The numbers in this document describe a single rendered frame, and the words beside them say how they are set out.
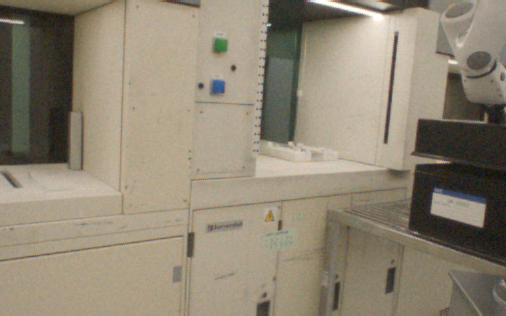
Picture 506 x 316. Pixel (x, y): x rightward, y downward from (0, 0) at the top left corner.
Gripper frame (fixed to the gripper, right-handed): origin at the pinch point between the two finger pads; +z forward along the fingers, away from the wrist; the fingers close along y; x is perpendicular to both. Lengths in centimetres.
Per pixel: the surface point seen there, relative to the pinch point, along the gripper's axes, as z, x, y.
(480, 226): 9.5, 27.8, -6.4
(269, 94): 13, -15, 122
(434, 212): 9.2, 27.5, 5.9
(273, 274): 9, 62, 38
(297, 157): 3, 24, 59
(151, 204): -35, 72, 38
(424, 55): -1.2, -23.7, 34.2
